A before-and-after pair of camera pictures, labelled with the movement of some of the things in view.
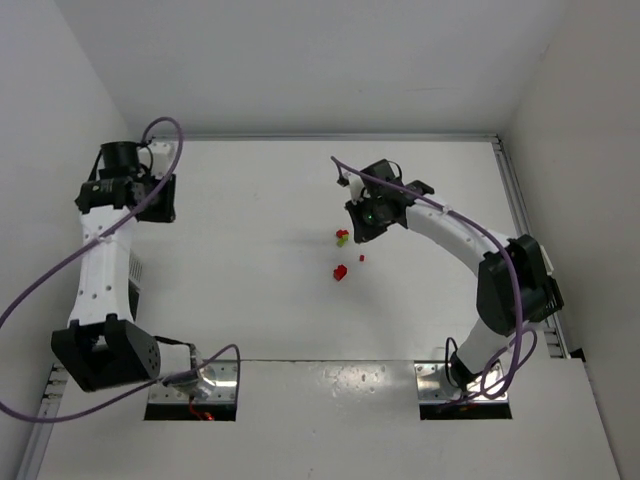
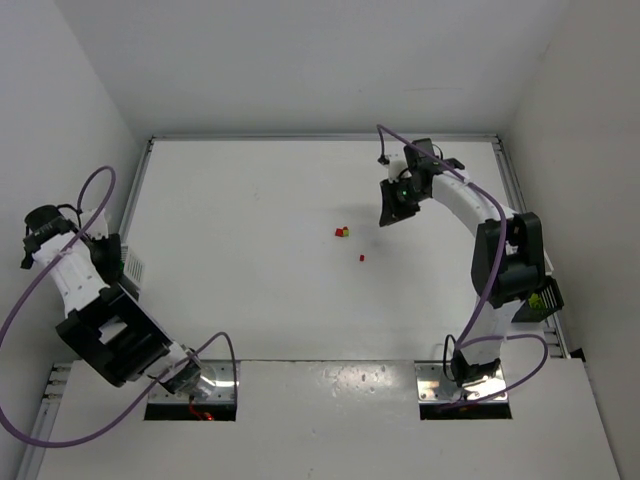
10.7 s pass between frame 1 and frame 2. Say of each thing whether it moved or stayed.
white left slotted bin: stayed
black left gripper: moved
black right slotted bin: stayed
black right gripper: moved
